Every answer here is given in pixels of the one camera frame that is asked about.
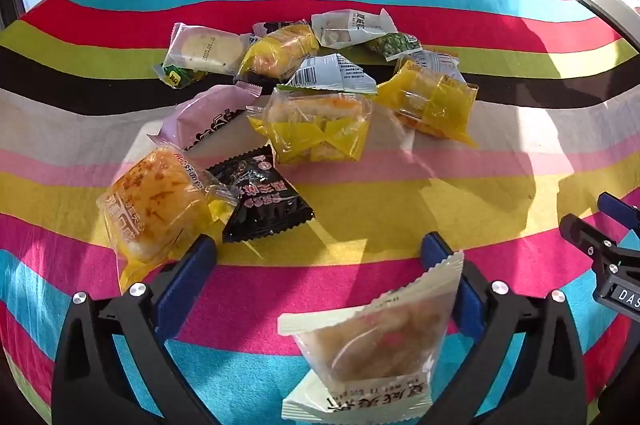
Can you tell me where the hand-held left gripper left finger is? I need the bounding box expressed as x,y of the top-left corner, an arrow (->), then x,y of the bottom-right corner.
52,234 -> 221,425

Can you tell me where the yellow bread roll packet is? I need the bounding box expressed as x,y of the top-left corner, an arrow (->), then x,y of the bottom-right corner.
234,23 -> 321,84

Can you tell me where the yellow clear cake packet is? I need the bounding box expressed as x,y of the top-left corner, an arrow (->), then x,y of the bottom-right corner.
246,87 -> 374,166
376,59 -> 480,149

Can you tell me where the orange floss bread packet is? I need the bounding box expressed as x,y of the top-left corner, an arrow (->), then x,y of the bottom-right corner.
96,144 -> 242,296

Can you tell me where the white furniture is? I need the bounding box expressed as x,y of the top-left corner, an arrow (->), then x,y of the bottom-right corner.
560,0 -> 640,48

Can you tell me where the white orange snack packet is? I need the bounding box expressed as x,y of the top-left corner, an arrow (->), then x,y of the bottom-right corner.
395,46 -> 461,82

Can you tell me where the white barcode snack packet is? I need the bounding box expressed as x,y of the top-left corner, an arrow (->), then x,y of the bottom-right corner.
276,53 -> 378,96

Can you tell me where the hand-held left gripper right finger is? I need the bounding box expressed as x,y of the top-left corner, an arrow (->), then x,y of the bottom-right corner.
420,232 -> 588,425

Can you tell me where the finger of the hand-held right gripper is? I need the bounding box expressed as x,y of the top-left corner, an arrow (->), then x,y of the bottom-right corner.
559,213 -> 624,264
597,192 -> 640,237

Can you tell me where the black triangular snack packet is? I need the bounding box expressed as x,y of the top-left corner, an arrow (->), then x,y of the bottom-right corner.
206,145 -> 317,244

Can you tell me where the green pea snack packet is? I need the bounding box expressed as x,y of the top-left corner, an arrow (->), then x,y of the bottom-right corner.
159,63 -> 210,90
366,32 -> 423,59

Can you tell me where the white nut packet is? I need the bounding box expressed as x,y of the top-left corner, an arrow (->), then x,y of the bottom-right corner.
310,8 -> 398,50

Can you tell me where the pink chocolate packet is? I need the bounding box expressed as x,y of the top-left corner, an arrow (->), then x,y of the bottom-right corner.
146,84 -> 264,156
251,20 -> 301,38

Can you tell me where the white pastry packet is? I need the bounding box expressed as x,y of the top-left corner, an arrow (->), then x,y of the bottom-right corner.
277,249 -> 464,422

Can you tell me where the clear round cracker packet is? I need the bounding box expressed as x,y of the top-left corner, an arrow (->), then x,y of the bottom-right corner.
164,23 -> 247,76

